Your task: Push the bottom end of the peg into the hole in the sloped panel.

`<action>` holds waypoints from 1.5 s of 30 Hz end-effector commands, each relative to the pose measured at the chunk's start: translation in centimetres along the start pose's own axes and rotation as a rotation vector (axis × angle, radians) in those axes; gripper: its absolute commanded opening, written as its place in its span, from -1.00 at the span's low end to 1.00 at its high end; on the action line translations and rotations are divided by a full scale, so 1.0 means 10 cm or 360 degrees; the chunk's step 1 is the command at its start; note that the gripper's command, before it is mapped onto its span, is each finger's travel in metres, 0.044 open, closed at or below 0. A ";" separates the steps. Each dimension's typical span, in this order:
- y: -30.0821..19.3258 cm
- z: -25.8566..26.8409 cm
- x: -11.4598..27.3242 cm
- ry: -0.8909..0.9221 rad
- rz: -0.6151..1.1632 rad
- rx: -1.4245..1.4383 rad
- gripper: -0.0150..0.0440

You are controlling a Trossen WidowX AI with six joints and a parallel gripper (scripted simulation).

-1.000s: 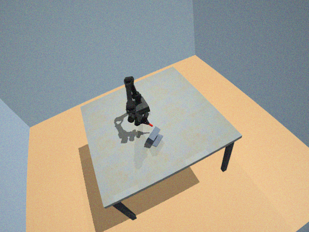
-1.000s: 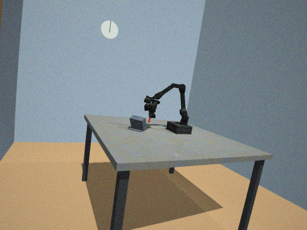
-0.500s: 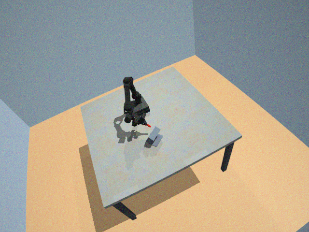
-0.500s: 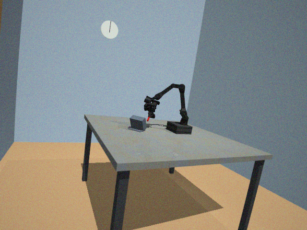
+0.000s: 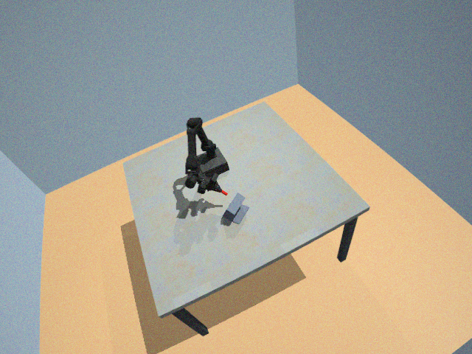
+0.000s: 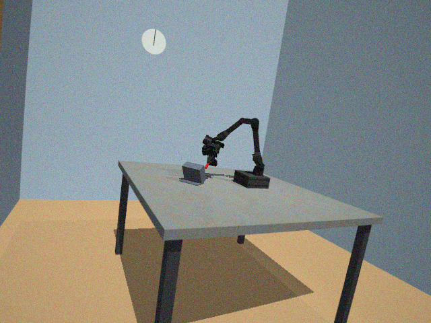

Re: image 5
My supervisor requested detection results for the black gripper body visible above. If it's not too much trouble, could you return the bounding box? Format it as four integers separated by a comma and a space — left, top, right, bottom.
197, 173, 219, 191

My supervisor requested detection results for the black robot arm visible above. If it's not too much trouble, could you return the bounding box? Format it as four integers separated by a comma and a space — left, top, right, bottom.
184, 117, 217, 194

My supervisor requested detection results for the grey sloped panel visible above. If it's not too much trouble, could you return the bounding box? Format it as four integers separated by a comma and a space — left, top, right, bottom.
223, 193, 249, 224

